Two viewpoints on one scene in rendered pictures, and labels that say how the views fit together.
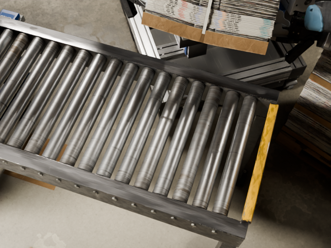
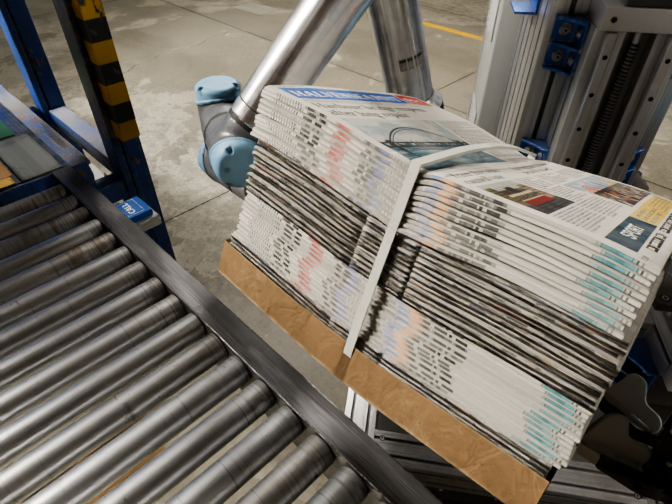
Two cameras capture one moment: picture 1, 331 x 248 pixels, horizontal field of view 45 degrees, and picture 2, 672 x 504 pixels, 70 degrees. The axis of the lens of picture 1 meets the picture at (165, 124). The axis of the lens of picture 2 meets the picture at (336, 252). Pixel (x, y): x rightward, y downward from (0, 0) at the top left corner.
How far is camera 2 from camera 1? 0.80 m
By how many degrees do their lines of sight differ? 26
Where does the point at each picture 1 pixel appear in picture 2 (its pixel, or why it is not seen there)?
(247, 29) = (482, 398)
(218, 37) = (385, 383)
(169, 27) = (270, 303)
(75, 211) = not seen: outside the picture
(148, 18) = (231, 261)
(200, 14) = (350, 295)
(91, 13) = not seen: hidden behind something
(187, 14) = (318, 282)
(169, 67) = (307, 401)
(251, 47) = (484, 468)
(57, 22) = not seen: hidden behind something
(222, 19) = (408, 333)
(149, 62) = (273, 373)
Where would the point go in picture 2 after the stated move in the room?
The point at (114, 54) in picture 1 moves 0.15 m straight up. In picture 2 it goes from (219, 326) to (203, 262)
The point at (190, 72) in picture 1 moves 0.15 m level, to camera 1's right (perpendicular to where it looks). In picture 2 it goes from (347, 436) to (450, 484)
